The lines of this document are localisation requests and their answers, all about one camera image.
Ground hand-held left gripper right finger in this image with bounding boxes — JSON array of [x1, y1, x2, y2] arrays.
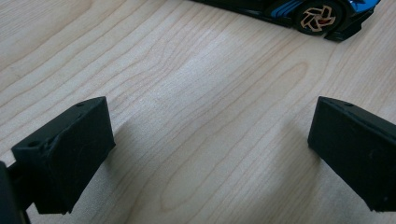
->
[[307, 95, 396, 213]]

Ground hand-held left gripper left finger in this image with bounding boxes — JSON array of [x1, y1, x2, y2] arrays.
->
[[10, 95, 117, 216]]

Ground black and blue toy car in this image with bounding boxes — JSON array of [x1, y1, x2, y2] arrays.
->
[[190, 0, 382, 43]]

